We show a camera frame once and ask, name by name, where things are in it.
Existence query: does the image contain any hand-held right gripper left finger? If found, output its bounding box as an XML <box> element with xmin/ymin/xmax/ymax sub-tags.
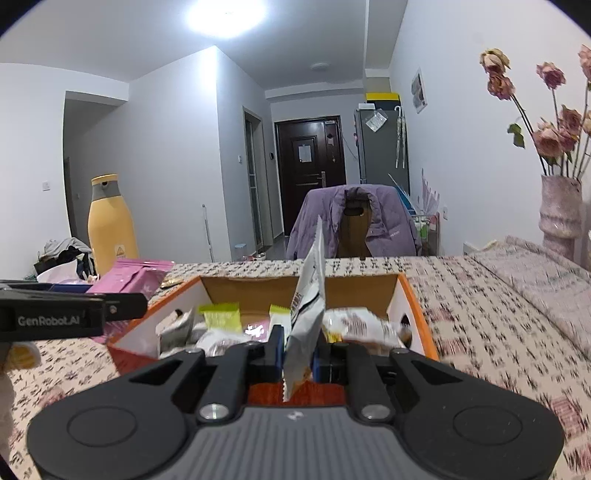
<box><xmin>121</xmin><ymin>325</ymin><xmax>284</xmax><ymax>423</ymax></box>

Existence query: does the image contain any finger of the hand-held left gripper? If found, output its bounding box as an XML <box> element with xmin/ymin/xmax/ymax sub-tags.
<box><xmin>99</xmin><ymin>293</ymin><xmax>149</xmax><ymax>322</ymax></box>
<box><xmin>0</xmin><ymin>279</ymin><xmax>93</xmax><ymax>296</ymax></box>

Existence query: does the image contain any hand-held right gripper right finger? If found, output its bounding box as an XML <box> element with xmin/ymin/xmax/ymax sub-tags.
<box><xmin>311</xmin><ymin>342</ymin><xmax>467</xmax><ymax>423</ymax></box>

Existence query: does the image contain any green white snack packet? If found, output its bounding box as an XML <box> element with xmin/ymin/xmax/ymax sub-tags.
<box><xmin>269</xmin><ymin>305</ymin><xmax>293</xmax><ymax>342</ymax></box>

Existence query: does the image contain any white orange-print snack packet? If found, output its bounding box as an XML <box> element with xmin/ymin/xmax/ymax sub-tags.
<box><xmin>281</xmin><ymin>215</ymin><xmax>328</xmax><ymax>402</ymax></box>
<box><xmin>323</xmin><ymin>308</ymin><xmax>409</xmax><ymax>354</ymax></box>

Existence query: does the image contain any white black-text snack packet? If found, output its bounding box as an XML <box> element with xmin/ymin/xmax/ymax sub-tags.
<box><xmin>156</xmin><ymin>308</ymin><xmax>197</xmax><ymax>358</ymax></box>
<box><xmin>194</xmin><ymin>330</ymin><xmax>259</xmax><ymax>356</ymax></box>

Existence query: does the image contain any orange cardboard box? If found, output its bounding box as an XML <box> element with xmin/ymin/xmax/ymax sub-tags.
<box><xmin>106</xmin><ymin>272</ymin><xmax>439</xmax><ymax>404</ymax></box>

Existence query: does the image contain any yellow-green snack packet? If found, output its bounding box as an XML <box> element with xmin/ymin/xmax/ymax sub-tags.
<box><xmin>198</xmin><ymin>302</ymin><xmax>242</xmax><ymax>334</ymax></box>

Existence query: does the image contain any person's left hand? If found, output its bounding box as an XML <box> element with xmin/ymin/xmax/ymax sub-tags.
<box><xmin>0</xmin><ymin>344</ymin><xmax>41</xmax><ymax>371</ymax></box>

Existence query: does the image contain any pale plastic bag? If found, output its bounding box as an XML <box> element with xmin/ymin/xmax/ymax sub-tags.
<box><xmin>36</xmin><ymin>261</ymin><xmax>90</xmax><ymax>284</ymax></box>

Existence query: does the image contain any pile of clothes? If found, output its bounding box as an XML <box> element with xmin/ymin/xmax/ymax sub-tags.
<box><xmin>34</xmin><ymin>237</ymin><xmax>95</xmax><ymax>280</ymax></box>

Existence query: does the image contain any yellow bottle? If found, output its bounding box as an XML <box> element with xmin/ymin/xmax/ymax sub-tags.
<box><xmin>88</xmin><ymin>174</ymin><xmax>139</xmax><ymax>273</ymax></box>

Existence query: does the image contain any purple jacket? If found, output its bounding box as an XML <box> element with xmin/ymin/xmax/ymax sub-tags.
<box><xmin>285</xmin><ymin>184</ymin><xmax>423</xmax><ymax>260</ymax></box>

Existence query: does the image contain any wooden chair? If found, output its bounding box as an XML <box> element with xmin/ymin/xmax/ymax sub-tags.
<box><xmin>336</xmin><ymin>189</ymin><xmax>374</xmax><ymax>258</ymax></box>

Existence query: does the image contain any dark brown door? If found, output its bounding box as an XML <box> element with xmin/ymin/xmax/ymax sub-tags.
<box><xmin>274</xmin><ymin>115</ymin><xmax>347</xmax><ymax>222</ymax></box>

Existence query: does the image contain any grey interior door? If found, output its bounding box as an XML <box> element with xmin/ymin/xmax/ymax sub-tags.
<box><xmin>243</xmin><ymin>106</ymin><xmax>271</xmax><ymax>252</ymax></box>

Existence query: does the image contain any blue folding board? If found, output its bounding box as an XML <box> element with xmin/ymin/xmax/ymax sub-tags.
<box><xmin>388</xmin><ymin>173</ymin><xmax>416</xmax><ymax>213</ymax></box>

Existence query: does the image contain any grey refrigerator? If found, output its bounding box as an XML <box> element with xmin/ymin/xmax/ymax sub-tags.
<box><xmin>353</xmin><ymin>106</ymin><xmax>411</xmax><ymax>185</ymax></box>

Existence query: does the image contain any grey patterned quilt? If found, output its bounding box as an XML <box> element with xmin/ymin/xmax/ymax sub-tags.
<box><xmin>462</xmin><ymin>235</ymin><xmax>591</xmax><ymax>356</ymax></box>

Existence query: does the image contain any folded umbrella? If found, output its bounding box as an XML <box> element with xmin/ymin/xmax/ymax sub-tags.
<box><xmin>393</xmin><ymin>105</ymin><xmax>408</xmax><ymax>168</ymax></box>

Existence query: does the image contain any pink ceramic vase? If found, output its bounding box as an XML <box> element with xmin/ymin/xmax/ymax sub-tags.
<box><xmin>539</xmin><ymin>174</ymin><xmax>583</xmax><ymax>257</ymax></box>

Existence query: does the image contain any bright ceiling light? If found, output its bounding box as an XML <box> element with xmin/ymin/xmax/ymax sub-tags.
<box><xmin>185</xmin><ymin>0</ymin><xmax>269</xmax><ymax>35</ymax></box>

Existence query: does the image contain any bunch of dried roses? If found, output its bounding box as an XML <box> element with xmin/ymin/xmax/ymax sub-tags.
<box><xmin>479</xmin><ymin>44</ymin><xmax>591</xmax><ymax>178</ymax></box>

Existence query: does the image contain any white mop handle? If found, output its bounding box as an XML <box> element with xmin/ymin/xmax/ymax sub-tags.
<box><xmin>201</xmin><ymin>204</ymin><xmax>215</xmax><ymax>263</ymax></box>

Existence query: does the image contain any wire storage rack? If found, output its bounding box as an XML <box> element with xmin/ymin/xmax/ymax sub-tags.
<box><xmin>411</xmin><ymin>212</ymin><xmax>439</xmax><ymax>256</ymax></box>

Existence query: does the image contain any wall picture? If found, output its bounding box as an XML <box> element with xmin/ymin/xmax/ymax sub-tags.
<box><xmin>411</xmin><ymin>67</ymin><xmax>428</xmax><ymax>114</ymax></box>

